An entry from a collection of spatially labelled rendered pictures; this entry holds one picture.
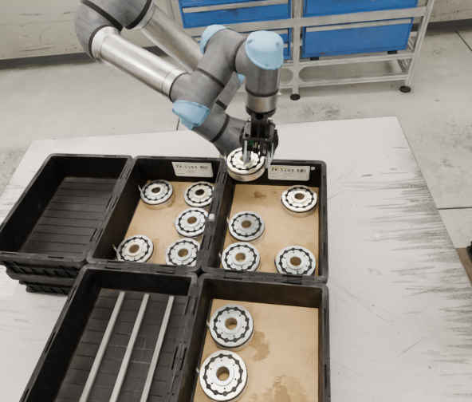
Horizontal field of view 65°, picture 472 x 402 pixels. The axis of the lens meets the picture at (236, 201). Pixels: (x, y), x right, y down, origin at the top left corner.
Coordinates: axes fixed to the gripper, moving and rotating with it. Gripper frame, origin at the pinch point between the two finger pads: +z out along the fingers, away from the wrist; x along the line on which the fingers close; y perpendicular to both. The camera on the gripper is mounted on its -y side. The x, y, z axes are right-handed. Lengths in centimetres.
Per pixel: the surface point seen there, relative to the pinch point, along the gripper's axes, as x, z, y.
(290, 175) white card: 10.1, 11.5, -7.1
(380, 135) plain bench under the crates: 46, 26, -48
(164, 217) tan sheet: -26.8, 20.0, 7.5
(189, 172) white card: -21.8, 15.0, -7.4
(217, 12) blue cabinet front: -41, 37, -173
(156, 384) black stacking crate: -16, 19, 54
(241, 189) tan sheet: -4.5, 17.7, -5.0
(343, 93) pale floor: 54, 96, -183
